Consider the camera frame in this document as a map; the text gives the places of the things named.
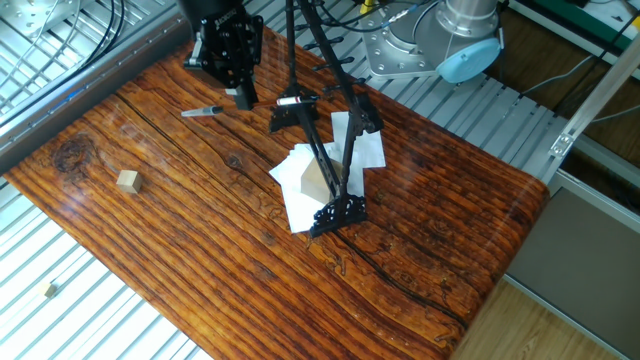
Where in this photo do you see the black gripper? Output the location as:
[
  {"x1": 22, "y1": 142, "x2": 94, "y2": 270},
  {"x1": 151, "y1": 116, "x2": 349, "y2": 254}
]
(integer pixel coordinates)
[{"x1": 184, "y1": 8, "x2": 265, "y2": 111}]

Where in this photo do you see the thin calligraphy brush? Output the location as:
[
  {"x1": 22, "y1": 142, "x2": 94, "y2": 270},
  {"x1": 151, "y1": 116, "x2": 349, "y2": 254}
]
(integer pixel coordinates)
[{"x1": 181, "y1": 96, "x2": 311, "y2": 119}]

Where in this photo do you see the grey robot base column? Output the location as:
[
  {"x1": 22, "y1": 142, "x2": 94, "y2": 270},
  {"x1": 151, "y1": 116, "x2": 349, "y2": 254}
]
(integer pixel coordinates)
[{"x1": 436, "y1": 0, "x2": 501, "y2": 43}]

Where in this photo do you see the black metal pen rack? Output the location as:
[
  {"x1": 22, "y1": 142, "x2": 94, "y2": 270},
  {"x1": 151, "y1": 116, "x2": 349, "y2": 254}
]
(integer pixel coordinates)
[{"x1": 268, "y1": 0, "x2": 388, "y2": 240}]

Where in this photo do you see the white paper sheet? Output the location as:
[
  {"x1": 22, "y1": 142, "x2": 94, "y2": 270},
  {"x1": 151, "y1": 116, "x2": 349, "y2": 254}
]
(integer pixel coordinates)
[
  {"x1": 284, "y1": 180, "x2": 367, "y2": 234},
  {"x1": 329, "y1": 109, "x2": 387, "y2": 170},
  {"x1": 268, "y1": 142, "x2": 336, "y2": 201}
]

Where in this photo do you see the large wooden block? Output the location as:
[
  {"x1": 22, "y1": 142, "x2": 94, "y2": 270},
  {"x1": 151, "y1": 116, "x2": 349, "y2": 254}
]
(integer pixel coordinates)
[{"x1": 302, "y1": 160, "x2": 347, "y2": 203}]

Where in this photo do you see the small wooden cube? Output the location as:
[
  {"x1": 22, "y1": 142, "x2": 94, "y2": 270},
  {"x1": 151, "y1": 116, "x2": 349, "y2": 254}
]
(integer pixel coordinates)
[{"x1": 116, "y1": 169, "x2": 140, "y2": 193}]

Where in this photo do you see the green board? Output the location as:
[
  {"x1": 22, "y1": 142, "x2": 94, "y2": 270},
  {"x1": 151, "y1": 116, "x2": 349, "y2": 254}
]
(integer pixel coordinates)
[{"x1": 574, "y1": 0, "x2": 640, "y2": 51}]

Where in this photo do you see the white aluminium frame post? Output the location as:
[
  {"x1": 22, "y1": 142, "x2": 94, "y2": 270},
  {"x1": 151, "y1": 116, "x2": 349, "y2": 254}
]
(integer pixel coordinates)
[{"x1": 547, "y1": 35, "x2": 640, "y2": 161}]

